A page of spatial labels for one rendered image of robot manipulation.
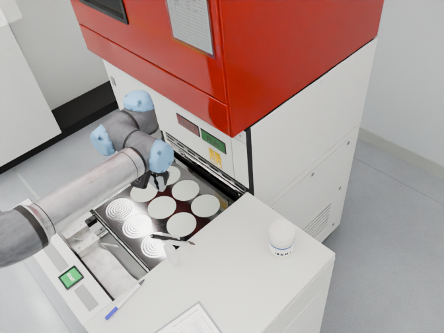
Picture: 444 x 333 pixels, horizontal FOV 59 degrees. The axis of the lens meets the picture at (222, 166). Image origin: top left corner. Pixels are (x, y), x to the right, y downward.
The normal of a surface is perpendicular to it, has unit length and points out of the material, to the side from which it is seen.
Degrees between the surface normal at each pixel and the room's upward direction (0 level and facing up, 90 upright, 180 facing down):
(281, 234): 0
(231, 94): 90
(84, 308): 0
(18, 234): 50
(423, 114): 90
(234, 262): 0
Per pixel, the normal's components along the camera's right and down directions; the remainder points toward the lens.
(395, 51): -0.72, 0.54
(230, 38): 0.69, 0.47
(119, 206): -0.09, -0.70
